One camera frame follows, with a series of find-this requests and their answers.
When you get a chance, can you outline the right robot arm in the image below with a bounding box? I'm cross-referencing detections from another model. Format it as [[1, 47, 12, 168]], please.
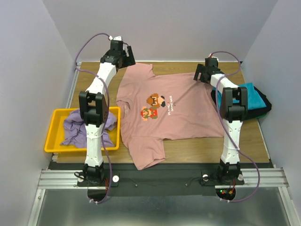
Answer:
[[194, 56, 248, 186]]

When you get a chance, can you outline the yellow plastic tray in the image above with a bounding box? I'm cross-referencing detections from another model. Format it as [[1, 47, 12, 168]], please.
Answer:
[[44, 106, 121, 153]]

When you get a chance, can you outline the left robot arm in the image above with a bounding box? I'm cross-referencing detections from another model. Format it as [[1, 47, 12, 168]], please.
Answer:
[[78, 36, 135, 186]]

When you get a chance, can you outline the teal folded t-shirt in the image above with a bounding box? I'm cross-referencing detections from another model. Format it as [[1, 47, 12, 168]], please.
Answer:
[[211, 83, 267, 110]]

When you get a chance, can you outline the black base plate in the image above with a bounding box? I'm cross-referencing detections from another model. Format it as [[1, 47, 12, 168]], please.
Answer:
[[48, 162, 276, 197]]

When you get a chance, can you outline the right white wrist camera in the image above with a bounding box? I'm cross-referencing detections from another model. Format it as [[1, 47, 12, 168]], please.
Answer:
[[208, 53, 219, 62]]

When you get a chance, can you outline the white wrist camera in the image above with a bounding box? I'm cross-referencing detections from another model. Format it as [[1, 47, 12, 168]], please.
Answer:
[[108, 36, 123, 41], [208, 53, 219, 62]]

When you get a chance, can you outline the pink graphic t-shirt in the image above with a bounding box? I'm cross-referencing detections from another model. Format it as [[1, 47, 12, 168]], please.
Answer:
[[116, 63, 224, 170]]

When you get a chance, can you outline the black folded t-shirt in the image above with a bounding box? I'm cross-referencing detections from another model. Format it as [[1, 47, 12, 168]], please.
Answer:
[[210, 86, 273, 122]]

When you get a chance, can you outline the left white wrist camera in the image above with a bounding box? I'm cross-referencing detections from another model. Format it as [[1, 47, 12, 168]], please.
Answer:
[[108, 36, 123, 41]]

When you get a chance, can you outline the lavender t-shirt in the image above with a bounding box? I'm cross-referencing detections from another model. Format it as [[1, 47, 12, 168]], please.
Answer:
[[61, 109, 117, 148]]

